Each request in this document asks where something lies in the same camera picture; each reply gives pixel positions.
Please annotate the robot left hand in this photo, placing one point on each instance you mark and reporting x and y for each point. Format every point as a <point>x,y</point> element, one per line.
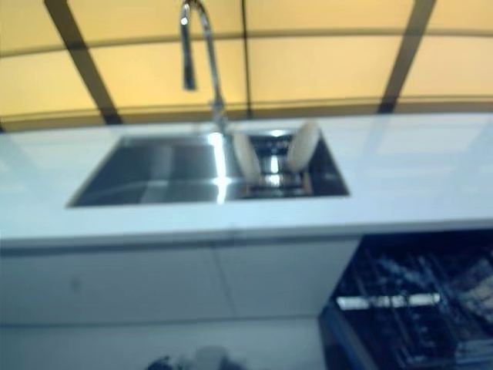
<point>163,363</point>

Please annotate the beige round plate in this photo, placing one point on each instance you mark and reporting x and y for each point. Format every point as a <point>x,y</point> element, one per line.
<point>243,156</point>
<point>302,146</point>

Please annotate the white cabinet door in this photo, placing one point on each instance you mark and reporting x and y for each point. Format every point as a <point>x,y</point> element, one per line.
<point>108,285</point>
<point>285,277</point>

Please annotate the stainless steel sink basin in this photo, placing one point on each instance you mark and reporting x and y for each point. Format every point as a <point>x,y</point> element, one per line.
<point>154,173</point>

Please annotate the black dish drying rack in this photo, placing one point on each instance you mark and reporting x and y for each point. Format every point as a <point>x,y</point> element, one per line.
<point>275,181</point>

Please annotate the chrome gooseneck kitchen faucet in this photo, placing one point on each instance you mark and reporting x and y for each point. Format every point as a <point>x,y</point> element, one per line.
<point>215,69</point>

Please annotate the dark window frame grid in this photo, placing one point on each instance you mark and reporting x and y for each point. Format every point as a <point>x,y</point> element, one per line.
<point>79,58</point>

